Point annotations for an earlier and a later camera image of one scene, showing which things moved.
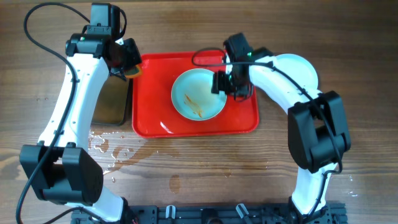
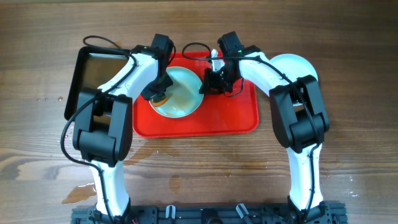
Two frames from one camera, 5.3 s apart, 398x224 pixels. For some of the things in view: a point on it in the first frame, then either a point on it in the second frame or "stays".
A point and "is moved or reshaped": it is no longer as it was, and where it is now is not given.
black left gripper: [135, 56] to [149, 91]
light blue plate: [299, 69] stays
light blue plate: [192, 96] is moved or reshaped
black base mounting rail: [333, 214] stays
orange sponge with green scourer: [133, 73] is moved or reshaped
